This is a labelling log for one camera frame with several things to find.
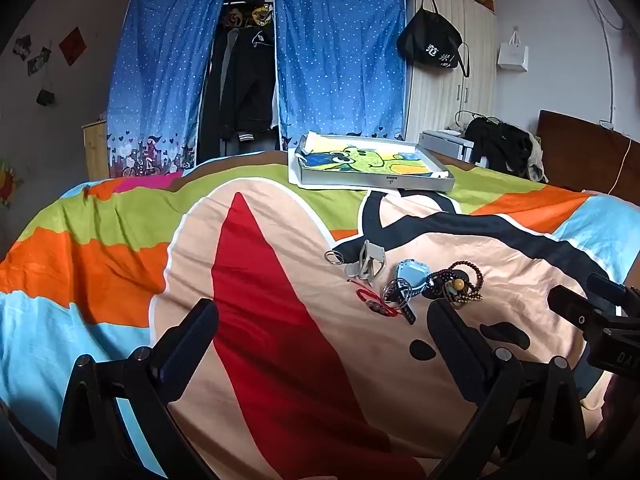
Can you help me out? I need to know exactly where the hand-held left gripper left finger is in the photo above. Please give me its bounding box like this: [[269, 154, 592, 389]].
[[56, 298, 221, 480]]

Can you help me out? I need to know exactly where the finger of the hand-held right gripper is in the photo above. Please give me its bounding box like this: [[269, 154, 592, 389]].
[[586, 273, 632, 311], [547, 285, 602, 332]]

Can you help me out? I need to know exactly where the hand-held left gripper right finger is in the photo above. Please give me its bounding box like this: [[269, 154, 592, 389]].
[[426, 299, 589, 480]]

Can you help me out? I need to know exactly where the yellow bead pendant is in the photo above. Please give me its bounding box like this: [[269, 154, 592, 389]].
[[440, 279, 481, 309]]

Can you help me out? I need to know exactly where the dark bead bracelet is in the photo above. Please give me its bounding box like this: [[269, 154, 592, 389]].
[[425, 260, 487, 306]]

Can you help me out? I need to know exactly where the blue smartwatch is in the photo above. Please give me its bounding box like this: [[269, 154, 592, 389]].
[[382, 259, 435, 326]]

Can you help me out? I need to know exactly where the silver shallow tray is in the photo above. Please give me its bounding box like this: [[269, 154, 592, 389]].
[[287, 131, 456, 195]]

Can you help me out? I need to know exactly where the colourful printed blanket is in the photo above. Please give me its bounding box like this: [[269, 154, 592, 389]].
[[0, 152, 640, 480]]

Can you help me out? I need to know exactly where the wooden headboard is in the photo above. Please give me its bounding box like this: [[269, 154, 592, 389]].
[[536, 109, 640, 196]]

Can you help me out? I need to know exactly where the pile of black clothes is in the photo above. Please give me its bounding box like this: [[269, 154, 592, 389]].
[[465, 117, 548, 183]]

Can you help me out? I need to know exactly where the grey box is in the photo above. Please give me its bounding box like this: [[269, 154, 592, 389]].
[[421, 129, 488, 167]]

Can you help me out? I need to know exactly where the cartoon drawing paper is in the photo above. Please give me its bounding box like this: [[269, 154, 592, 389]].
[[295, 132, 442, 181]]

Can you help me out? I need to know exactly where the wooden cabinet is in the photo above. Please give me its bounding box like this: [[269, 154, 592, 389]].
[[81, 120, 110, 179]]

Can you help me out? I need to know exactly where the white wardrobe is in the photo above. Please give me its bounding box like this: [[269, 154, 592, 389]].
[[405, 0, 498, 161]]

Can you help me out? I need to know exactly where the white paper bag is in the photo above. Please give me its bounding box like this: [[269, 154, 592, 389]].
[[497, 30, 530, 72]]

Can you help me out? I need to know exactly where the dark hanging coat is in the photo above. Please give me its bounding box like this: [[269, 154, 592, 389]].
[[199, 25, 231, 161]]

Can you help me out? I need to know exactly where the black hanging jacket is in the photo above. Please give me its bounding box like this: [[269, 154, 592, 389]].
[[220, 22, 278, 146]]

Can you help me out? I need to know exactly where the blue dotted curtain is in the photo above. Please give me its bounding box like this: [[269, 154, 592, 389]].
[[274, 0, 407, 151], [106, 0, 233, 178]]

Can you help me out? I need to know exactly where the red paper square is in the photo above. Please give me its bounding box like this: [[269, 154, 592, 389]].
[[59, 26, 90, 67]]

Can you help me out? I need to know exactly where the red string bracelet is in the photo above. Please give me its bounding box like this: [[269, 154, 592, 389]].
[[348, 280, 403, 317]]

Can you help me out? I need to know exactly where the orange cable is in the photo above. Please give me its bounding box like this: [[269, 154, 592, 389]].
[[606, 135, 637, 196]]

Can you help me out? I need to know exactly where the thin wire loop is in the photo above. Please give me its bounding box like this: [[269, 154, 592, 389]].
[[452, 109, 501, 133]]

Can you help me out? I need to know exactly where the white wall cable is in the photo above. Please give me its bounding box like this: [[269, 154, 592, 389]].
[[582, 0, 617, 128]]

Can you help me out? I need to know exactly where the sun wall decoration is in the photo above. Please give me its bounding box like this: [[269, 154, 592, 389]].
[[0, 160, 23, 208]]

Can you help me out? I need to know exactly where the black drawstring bag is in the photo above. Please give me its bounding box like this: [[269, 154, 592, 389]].
[[396, 0, 471, 78]]

